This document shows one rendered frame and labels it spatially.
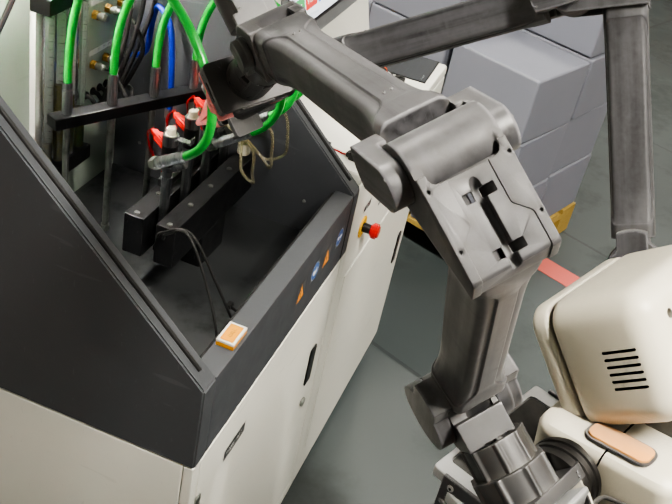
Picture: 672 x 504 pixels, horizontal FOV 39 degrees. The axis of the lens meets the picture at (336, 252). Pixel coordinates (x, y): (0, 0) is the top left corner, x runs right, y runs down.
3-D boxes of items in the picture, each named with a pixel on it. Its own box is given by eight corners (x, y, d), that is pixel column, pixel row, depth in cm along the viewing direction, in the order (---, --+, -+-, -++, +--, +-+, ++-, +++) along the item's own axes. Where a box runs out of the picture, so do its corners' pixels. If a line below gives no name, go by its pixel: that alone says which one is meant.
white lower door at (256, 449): (167, 706, 184) (204, 463, 147) (156, 701, 185) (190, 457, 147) (292, 481, 237) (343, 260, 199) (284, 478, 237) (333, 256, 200)
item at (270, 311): (205, 453, 148) (217, 377, 139) (180, 443, 149) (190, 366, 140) (339, 260, 198) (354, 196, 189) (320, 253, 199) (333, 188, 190)
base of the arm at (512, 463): (529, 531, 91) (589, 472, 99) (489, 455, 92) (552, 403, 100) (466, 542, 98) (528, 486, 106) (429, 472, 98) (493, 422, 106)
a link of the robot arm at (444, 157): (466, 286, 63) (592, 217, 64) (364, 138, 68) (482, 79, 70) (441, 459, 103) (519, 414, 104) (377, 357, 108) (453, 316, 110)
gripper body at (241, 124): (229, 71, 152) (259, 54, 147) (256, 130, 154) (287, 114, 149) (202, 81, 148) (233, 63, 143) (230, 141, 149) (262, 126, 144)
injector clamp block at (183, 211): (168, 300, 171) (175, 230, 162) (119, 281, 173) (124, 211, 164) (246, 216, 198) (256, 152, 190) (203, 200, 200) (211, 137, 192)
